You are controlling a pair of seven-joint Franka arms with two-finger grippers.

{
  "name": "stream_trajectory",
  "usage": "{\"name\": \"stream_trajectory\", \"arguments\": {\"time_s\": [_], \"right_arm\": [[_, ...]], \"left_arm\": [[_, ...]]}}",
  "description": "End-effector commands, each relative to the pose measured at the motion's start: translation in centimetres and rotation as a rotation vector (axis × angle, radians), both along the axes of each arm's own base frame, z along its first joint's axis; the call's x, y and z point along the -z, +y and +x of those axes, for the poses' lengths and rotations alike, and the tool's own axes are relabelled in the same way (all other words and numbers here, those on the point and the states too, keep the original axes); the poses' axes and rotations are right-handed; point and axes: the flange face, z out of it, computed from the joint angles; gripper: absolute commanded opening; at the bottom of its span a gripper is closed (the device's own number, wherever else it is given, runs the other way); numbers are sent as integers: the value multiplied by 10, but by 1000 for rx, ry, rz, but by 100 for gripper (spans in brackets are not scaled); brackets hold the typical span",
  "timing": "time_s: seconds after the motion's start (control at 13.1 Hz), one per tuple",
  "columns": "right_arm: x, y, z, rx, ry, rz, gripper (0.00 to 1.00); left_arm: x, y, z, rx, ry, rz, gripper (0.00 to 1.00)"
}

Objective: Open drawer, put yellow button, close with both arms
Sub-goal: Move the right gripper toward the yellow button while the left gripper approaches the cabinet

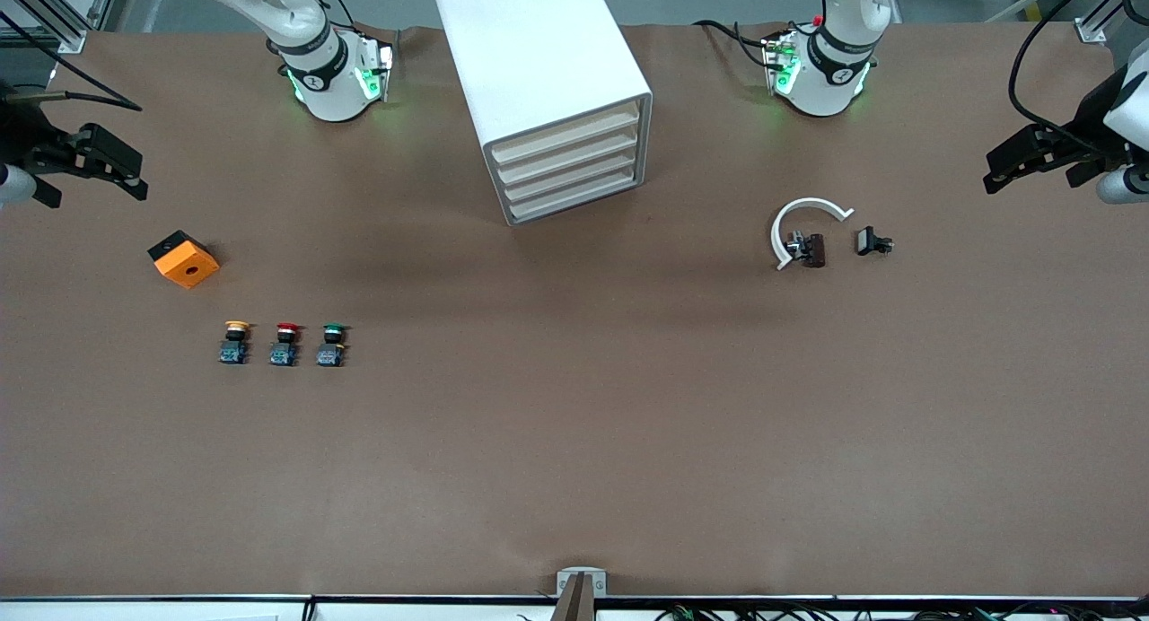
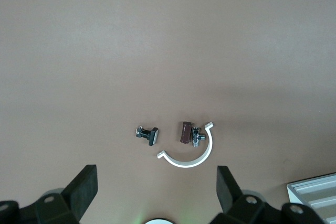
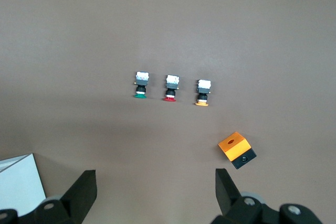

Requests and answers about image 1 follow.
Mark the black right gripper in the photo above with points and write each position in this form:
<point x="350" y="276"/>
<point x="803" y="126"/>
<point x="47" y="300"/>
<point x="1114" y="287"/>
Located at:
<point x="20" y="138"/>

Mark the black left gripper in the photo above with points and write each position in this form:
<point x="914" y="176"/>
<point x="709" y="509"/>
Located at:
<point x="1091" y="114"/>

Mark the yellow push button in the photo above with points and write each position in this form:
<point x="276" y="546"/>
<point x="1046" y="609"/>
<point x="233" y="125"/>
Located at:
<point x="234" y="354"/>

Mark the cream white drawer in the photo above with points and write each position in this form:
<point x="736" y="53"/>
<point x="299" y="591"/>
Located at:
<point x="568" y="157"/>
<point x="574" y="196"/>
<point x="565" y="136"/>
<point x="571" y="177"/>

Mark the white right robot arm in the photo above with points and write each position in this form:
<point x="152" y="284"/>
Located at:
<point x="328" y="87"/>

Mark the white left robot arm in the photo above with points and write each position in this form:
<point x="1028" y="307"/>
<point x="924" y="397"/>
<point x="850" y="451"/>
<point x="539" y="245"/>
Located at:
<point x="821" y="87"/>

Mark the red push button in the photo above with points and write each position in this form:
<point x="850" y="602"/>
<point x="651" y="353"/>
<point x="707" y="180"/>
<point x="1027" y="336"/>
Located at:
<point x="284" y="355"/>

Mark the green push button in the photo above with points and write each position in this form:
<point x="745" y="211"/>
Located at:
<point x="330" y="355"/>

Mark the white drawer cabinet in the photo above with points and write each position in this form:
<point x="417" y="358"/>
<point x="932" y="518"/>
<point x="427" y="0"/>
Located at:
<point x="539" y="56"/>

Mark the orange box with black base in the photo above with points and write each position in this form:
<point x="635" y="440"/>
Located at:
<point x="187" y="266"/>

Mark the small black component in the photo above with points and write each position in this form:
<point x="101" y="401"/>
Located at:
<point x="867" y="240"/>

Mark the dark brown small component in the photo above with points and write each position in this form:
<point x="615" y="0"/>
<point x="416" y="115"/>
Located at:
<point x="814" y="250"/>

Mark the brown pole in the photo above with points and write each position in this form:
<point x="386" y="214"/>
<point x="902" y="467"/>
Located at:
<point x="574" y="603"/>

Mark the aluminium frame profile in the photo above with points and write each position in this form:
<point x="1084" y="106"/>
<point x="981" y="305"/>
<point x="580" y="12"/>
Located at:
<point x="67" y="36"/>
<point x="1091" y="30"/>

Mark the white table edge rail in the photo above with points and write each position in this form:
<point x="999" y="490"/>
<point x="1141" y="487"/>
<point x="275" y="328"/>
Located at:
<point x="135" y="610"/>

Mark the grey metal bracket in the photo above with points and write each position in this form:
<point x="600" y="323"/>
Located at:
<point x="564" y="578"/>

